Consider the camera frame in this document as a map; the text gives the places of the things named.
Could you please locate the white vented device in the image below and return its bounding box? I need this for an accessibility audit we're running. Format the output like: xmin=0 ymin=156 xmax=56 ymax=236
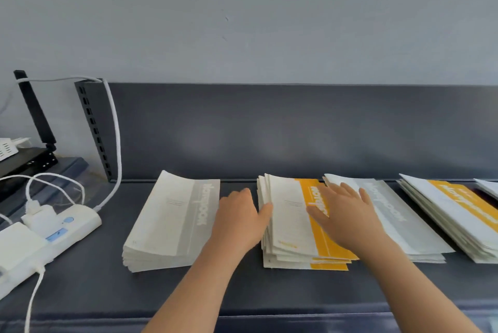
xmin=0 ymin=137 xmax=32 ymax=162

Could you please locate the white charger plug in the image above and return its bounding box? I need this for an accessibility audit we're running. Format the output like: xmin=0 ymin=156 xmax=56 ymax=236
xmin=21 ymin=198 xmax=55 ymax=236

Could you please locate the person's right hand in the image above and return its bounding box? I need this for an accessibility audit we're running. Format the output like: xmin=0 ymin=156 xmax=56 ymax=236
xmin=306 ymin=182 xmax=394 ymax=258

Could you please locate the thin white cable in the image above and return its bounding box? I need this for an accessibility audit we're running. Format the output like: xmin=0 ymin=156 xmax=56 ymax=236
xmin=24 ymin=266 xmax=47 ymax=333

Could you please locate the black router body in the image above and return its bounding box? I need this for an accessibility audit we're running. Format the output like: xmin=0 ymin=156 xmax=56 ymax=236
xmin=0 ymin=146 xmax=59 ymax=189

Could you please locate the dark grey back panel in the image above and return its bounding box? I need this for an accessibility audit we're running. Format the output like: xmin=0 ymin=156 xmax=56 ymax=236
xmin=105 ymin=82 xmax=498 ymax=181

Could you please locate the black router antenna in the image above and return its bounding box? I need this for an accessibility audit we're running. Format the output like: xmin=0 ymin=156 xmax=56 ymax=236
xmin=13 ymin=70 xmax=57 ymax=152

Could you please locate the thick white braided cable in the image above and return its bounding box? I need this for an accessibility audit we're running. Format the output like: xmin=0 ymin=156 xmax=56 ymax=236
xmin=15 ymin=76 xmax=122 ymax=213

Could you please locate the person's left hand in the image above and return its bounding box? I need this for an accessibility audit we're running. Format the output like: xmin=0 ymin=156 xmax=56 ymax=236
xmin=212 ymin=188 xmax=274 ymax=261

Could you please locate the white power adapter block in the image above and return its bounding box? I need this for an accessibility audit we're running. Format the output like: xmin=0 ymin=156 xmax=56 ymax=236
xmin=0 ymin=221 xmax=47 ymax=273

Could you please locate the person's right forearm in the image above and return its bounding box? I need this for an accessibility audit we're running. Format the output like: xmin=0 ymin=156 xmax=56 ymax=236
xmin=365 ymin=235 xmax=483 ymax=333

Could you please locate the small grey notebook stack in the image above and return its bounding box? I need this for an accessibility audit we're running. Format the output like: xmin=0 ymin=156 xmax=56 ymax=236
xmin=121 ymin=169 xmax=222 ymax=273
xmin=323 ymin=173 xmax=455 ymax=264

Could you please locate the small blue notebook stack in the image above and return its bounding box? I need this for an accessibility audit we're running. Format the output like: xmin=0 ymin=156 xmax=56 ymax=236
xmin=474 ymin=178 xmax=498 ymax=201

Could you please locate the clear plastic price rail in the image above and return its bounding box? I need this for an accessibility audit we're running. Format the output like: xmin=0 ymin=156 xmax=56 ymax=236
xmin=0 ymin=311 xmax=498 ymax=333

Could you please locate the white power strip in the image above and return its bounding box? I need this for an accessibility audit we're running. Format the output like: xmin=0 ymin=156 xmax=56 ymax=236
xmin=0 ymin=204 xmax=103 ymax=300

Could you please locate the slotted dark metal upright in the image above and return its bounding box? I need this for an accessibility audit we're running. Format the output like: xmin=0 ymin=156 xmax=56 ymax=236
xmin=74 ymin=79 xmax=114 ymax=181

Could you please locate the person's left forearm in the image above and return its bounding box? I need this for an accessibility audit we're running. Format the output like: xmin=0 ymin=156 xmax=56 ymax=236
xmin=142 ymin=243 xmax=254 ymax=333

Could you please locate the small orange notebook stack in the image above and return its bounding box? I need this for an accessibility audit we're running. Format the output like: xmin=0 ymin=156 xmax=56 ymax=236
xmin=396 ymin=174 xmax=498 ymax=264
xmin=256 ymin=173 xmax=359 ymax=271

